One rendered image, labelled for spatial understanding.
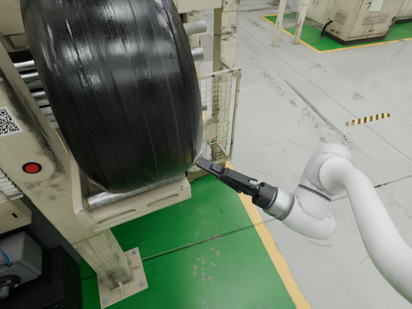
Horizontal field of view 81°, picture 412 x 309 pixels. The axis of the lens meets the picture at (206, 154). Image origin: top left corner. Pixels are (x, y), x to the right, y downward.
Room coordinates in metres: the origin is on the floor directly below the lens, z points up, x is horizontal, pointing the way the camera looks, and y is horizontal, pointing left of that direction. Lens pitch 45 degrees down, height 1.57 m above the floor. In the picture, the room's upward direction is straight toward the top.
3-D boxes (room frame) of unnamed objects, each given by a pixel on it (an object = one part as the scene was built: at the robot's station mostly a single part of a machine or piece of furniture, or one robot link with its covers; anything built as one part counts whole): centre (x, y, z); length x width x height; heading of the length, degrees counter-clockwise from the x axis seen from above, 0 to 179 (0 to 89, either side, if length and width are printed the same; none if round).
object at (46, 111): (0.89, 0.65, 1.05); 0.20 x 0.15 x 0.30; 114
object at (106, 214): (0.51, 0.24, 0.83); 0.36 x 0.09 x 0.06; 114
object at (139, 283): (0.51, 0.52, 0.02); 0.27 x 0.27 x 0.04; 24
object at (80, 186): (0.56, 0.46, 0.90); 0.40 x 0.03 x 0.10; 24
